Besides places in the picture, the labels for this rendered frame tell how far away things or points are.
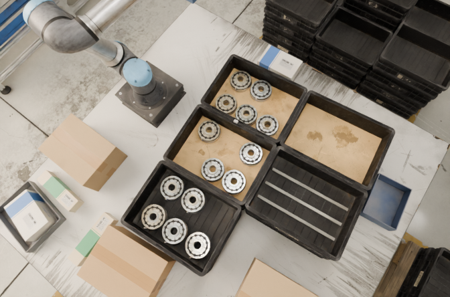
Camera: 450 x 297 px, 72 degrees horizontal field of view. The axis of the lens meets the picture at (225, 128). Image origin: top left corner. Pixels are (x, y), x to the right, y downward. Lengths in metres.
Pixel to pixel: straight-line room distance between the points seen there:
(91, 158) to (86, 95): 1.28
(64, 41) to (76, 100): 1.67
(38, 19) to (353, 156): 1.31
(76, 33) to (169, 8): 1.96
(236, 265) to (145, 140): 0.75
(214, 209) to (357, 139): 0.71
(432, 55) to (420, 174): 0.88
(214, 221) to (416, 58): 1.59
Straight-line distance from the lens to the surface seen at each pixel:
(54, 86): 2.94
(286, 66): 1.67
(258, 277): 1.30
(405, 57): 2.26
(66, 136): 1.64
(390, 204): 1.64
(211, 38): 1.88
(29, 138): 2.85
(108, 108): 1.79
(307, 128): 1.49
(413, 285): 2.13
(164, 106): 1.59
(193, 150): 1.44
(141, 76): 1.43
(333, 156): 1.47
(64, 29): 1.14
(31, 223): 1.69
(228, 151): 1.42
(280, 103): 1.52
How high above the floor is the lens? 2.20
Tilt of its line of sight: 69 degrees down
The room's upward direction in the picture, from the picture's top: 9 degrees counter-clockwise
